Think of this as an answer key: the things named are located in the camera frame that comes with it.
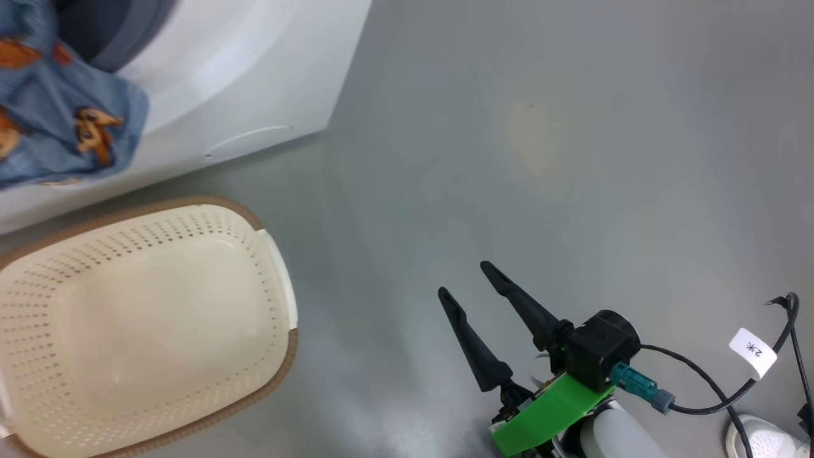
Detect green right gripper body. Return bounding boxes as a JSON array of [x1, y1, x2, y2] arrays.
[[490, 372, 616, 457]]

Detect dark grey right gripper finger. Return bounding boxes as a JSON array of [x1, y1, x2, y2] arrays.
[[438, 286, 535, 414], [480, 260, 573, 352]]

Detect blue bear print garment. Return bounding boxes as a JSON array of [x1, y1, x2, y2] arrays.
[[0, 0, 150, 190]]

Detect cream perforated laundry basket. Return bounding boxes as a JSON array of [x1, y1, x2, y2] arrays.
[[0, 195, 300, 458]]

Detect white front-load washing machine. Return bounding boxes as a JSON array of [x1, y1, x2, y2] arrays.
[[0, 0, 373, 236]]

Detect grey rubber door gasket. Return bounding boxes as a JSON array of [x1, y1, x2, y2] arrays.
[[57, 0, 179, 74]]

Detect round drain filter cover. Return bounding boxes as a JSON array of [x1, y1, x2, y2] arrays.
[[205, 125, 294, 160]]

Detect black cable teal connector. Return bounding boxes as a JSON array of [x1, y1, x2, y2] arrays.
[[610, 293, 814, 458]]

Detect white cable tag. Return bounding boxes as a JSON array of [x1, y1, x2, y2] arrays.
[[729, 328, 778, 380]]

